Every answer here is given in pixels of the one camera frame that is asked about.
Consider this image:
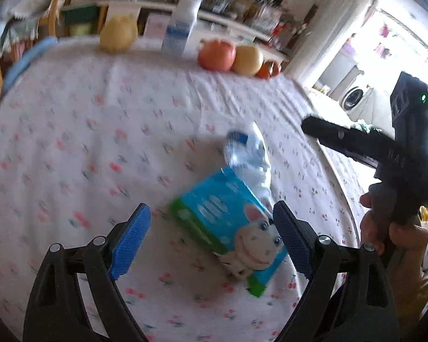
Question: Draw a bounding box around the pink storage box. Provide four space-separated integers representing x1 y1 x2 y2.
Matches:
144 13 171 39

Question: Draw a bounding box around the yellow pear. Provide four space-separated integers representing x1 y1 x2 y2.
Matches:
100 15 138 53

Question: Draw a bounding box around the white standing air conditioner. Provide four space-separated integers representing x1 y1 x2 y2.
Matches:
284 0 371 87

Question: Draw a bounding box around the light wooden chair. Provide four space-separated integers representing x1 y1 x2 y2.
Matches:
38 0 65 37

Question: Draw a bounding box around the white washing machine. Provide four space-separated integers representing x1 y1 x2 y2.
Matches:
329 73 374 115

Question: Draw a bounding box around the small orange persimmon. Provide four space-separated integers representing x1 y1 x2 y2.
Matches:
255 60 281 80

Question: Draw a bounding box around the floral white tablecloth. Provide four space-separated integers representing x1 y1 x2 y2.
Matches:
0 37 373 341

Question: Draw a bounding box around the person's right hand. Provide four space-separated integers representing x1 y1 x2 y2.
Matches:
359 191 428 328

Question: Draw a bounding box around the white TV cabinet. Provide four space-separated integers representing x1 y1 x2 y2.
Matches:
96 0 270 42

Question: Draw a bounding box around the crumpled white blue wrapper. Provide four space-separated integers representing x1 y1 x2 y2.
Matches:
223 122 274 211

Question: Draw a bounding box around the yellow apple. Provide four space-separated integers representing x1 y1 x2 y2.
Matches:
231 45 264 76

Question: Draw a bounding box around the green waste bin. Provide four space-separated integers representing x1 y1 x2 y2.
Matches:
68 23 92 36

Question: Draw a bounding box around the white plastic bottle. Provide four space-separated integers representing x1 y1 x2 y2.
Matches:
161 0 202 56

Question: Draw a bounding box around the red apple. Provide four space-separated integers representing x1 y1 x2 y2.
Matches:
198 39 237 72

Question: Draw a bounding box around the blue cow milk carton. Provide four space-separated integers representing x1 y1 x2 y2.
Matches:
169 168 288 297

